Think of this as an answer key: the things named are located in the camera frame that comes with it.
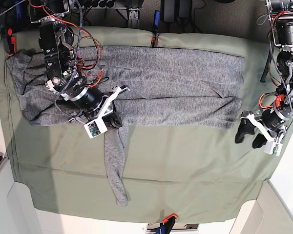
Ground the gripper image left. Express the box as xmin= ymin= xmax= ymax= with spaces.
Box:
xmin=61 ymin=85 xmax=130 ymax=129

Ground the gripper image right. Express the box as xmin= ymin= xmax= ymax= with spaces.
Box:
xmin=235 ymin=107 xmax=293 ymax=149

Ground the grey long-sleeve T-shirt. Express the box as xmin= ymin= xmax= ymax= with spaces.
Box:
xmin=6 ymin=46 xmax=245 ymax=206

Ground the orange black clamp centre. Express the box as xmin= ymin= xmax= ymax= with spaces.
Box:
xmin=150 ymin=33 xmax=160 ymax=48

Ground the orange black clamp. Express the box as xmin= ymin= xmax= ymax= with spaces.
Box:
xmin=156 ymin=214 xmax=178 ymax=234
xmin=150 ymin=33 xmax=160 ymax=48
xmin=1 ymin=27 xmax=16 ymax=57

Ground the orange black clamp bottom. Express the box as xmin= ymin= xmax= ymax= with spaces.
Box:
xmin=156 ymin=214 xmax=178 ymax=234

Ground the orange black clamp left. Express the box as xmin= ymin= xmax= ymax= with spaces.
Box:
xmin=1 ymin=27 xmax=16 ymax=57

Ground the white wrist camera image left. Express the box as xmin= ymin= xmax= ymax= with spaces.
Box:
xmin=84 ymin=118 xmax=107 ymax=139

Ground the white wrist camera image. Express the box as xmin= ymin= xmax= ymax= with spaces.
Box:
xmin=84 ymin=118 xmax=107 ymax=139
xmin=264 ymin=141 xmax=283 ymax=156

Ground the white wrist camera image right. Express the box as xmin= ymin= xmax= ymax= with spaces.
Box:
xmin=264 ymin=141 xmax=283 ymax=156

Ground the metal table bracket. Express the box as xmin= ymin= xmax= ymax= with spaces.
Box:
xmin=127 ymin=8 xmax=140 ymax=29

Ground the blue clamp handle centre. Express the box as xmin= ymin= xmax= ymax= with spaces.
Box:
xmin=152 ymin=10 xmax=160 ymax=33

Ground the blue clamp handle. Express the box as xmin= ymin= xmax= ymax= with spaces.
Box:
xmin=152 ymin=10 xmax=160 ymax=33
xmin=14 ymin=0 xmax=22 ymax=21

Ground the blue clamp handle left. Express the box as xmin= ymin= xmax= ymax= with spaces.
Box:
xmin=14 ymin=0 xmax=22 ymax=21

